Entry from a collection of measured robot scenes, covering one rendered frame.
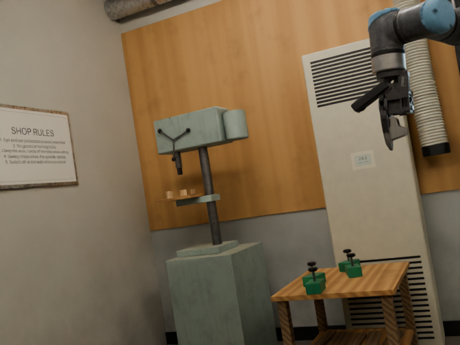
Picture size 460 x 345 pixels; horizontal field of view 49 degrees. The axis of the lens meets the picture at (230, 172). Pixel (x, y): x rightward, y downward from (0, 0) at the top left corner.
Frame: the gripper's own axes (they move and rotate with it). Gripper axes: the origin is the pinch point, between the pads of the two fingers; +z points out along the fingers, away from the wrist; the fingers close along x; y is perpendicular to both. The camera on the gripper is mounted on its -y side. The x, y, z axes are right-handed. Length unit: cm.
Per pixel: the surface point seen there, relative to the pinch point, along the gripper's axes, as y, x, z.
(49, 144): -207, 66, -26
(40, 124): -207, 61, -37
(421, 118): -12, 162, -21
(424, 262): -16, 150, 59
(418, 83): -11, 161, -42
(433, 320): -14, 151, 91
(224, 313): -119, 104, 80
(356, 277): -42, 107, 59
